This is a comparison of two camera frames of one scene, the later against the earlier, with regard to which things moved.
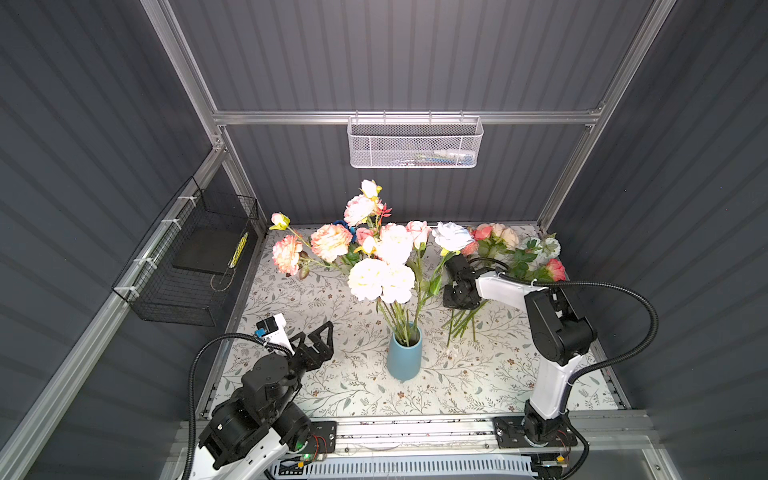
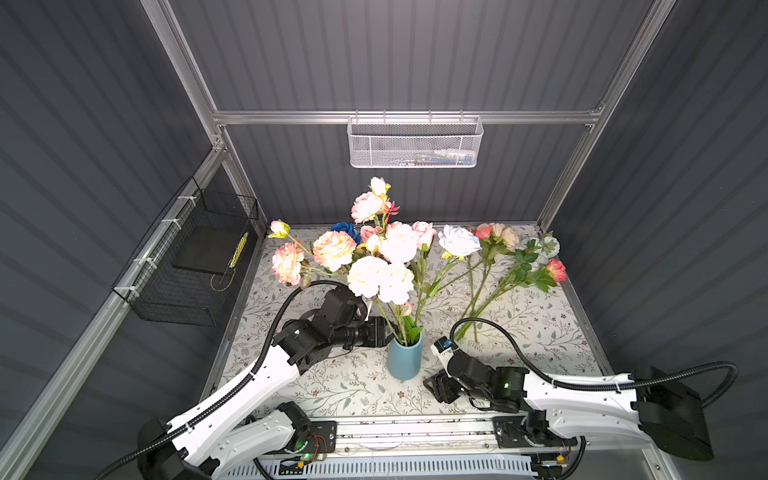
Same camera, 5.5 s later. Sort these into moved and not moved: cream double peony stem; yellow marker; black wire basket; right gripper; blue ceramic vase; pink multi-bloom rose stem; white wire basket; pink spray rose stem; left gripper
Moved: pink spray rose stem; pink multi-bloom rose stem; right gripper; left gripper
Not moved: white wire basket; blue ceramic vase; black wire basket; cream double peony stem; yellow marker
